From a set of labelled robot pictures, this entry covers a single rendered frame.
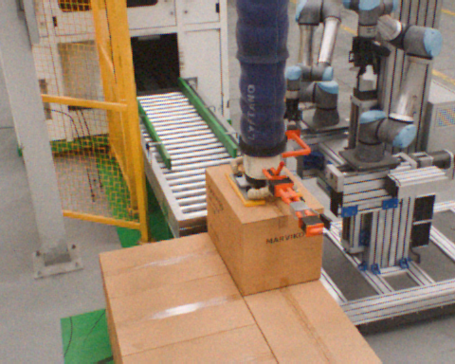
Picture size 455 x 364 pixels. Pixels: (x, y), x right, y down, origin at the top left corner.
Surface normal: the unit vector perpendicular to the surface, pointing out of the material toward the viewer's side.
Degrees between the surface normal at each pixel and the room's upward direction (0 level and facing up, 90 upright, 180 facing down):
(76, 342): 0
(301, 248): 90
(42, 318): 0
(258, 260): 90
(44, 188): 90
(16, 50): 90
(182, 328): 0
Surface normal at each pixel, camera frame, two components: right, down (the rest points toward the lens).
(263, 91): 0.00, 0.25
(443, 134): 0.30, 0.44
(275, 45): 0.50, 0.52
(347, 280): -0.03, -0.88
